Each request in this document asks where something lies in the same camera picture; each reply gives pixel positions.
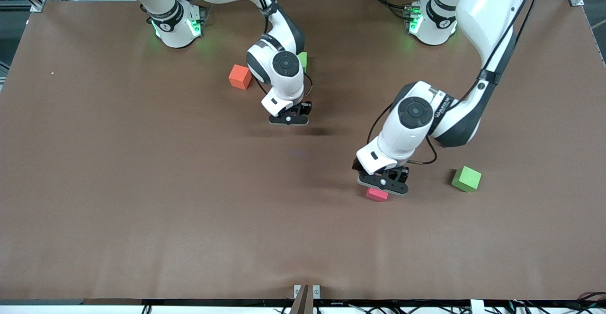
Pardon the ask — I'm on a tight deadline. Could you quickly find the orange foam cube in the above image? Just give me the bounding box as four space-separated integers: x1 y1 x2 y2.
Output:
228 64 252 90

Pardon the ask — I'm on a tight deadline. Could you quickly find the brown table cover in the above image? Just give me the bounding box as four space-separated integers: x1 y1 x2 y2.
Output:
0 0 606 300

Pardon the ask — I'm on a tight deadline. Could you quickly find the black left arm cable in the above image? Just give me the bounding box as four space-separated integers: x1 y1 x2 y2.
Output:
368 0 543 166

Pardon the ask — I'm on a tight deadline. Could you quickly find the metal mount bracket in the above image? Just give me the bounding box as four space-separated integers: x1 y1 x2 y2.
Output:
294 284 321 314

